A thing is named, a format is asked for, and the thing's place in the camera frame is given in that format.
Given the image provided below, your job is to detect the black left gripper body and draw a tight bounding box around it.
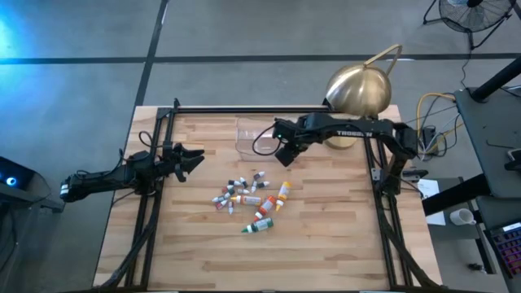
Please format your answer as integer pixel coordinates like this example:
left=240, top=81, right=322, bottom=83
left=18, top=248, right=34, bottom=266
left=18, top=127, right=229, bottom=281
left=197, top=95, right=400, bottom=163
left=161, top=142, right=187, bottom=183

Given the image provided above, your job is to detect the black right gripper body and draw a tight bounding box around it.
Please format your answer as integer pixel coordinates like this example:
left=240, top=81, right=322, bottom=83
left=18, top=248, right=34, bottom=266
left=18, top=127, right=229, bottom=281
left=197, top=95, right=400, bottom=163
left=275, top=136, right=310, bottom=168

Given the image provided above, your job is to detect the red-capped food coloring bottle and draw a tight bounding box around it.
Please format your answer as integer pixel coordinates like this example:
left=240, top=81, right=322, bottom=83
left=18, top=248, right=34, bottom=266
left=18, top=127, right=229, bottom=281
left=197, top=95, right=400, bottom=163
left=253, top=195, right=278, bottom=223

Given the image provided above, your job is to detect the orange-capped food coloring bottle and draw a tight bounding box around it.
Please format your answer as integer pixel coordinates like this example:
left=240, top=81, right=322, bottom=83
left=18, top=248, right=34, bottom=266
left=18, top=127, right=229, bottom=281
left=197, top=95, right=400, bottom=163
left=230, top=195, right=263, bottom=207

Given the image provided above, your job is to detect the green food coloring bottle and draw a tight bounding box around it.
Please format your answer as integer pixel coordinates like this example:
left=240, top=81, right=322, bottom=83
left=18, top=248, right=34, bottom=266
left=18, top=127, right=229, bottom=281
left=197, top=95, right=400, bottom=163
left=241, top=217, right=274, bottom=234

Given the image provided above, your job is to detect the clear plastic bin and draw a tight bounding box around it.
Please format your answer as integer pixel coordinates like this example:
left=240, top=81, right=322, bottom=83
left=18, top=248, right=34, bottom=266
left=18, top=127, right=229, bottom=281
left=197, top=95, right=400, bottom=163
left=234, top=116, right=304, bottom=163

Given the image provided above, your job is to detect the brass dome desk lamp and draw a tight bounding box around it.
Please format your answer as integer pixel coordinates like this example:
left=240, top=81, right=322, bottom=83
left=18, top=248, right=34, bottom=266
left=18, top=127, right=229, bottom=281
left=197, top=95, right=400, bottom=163
left=320, top=43, right=404, bottom=151

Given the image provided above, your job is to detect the black clamp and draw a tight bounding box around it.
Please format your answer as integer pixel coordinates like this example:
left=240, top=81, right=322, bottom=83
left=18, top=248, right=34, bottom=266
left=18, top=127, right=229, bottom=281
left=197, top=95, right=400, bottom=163
left=401, top=168, right=430, bottom=183

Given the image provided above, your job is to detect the black power adapter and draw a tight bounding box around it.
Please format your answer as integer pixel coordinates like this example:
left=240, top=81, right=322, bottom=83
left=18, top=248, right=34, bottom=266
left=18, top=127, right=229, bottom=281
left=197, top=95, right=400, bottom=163
left=421, top=125, right=439, bottom=151

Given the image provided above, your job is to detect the white paper sheet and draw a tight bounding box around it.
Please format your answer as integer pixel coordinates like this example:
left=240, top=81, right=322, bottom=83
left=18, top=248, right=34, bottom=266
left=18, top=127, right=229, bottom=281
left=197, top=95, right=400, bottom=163
left=417, top=178, right=448, bottom=227

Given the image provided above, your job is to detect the black box with blue light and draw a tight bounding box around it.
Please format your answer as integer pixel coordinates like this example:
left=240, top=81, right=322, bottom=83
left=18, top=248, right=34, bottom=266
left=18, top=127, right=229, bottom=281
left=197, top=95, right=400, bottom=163
left=0, top=156, right=66, bottom=215

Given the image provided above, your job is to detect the black flat bar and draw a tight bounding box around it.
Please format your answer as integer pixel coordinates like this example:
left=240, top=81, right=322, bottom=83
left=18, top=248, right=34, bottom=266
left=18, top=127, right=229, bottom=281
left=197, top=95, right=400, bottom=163
left=421, top=173, right=492, bottom=216

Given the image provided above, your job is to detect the white mug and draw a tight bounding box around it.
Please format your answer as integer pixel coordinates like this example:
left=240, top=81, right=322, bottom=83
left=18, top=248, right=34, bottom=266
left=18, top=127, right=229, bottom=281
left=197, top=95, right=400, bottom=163
left=449, top=208, right=478, bottom=227

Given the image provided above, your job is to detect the black desk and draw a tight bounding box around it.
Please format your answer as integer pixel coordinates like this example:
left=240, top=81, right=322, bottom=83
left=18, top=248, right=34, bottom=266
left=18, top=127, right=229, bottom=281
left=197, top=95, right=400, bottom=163
left=453, top=87, right=521, bottom=200

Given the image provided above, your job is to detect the black round pole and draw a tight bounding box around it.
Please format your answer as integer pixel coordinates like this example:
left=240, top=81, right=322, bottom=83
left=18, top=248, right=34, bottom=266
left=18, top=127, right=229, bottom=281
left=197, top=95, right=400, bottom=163
left=471, top=56, right=521, bottom=103

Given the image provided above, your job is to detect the black floor fan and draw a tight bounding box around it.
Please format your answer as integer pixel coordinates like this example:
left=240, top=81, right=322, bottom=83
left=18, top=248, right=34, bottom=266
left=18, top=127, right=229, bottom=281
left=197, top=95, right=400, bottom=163
left=422, top=0, right=517, bottom=50

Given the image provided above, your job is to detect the backlit keyboard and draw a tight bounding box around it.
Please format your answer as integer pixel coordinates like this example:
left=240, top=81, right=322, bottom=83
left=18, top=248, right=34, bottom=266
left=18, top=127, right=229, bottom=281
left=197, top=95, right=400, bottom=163
left=488, top=221, right=521, bottom=278

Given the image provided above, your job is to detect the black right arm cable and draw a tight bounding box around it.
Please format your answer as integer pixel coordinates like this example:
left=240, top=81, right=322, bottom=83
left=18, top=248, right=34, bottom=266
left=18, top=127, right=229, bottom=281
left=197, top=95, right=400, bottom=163
left=252, top=124, right=282, bottom=157

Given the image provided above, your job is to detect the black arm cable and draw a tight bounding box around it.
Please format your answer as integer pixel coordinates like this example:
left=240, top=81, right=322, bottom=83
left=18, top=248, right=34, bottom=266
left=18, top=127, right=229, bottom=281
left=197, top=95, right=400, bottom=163
left=252, top=124, right=282, bottom=157
left=137, top=129, right=164, bottom=150

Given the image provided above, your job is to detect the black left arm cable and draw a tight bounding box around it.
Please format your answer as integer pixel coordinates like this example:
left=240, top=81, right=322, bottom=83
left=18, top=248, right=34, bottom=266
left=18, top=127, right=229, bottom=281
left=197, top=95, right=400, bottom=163
left=137, top=129, right=164, bottom=150

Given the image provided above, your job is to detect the black aluminium table frame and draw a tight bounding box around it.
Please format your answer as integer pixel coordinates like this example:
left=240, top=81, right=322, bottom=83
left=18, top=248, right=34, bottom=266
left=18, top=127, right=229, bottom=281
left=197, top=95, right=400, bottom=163
left=97, top=97, right=444, bottom=292

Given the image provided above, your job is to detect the yellow cable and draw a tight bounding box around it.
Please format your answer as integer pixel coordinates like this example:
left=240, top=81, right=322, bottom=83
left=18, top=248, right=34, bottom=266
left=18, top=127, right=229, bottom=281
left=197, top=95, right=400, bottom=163
left=415, top=92, right=465, bottom=156

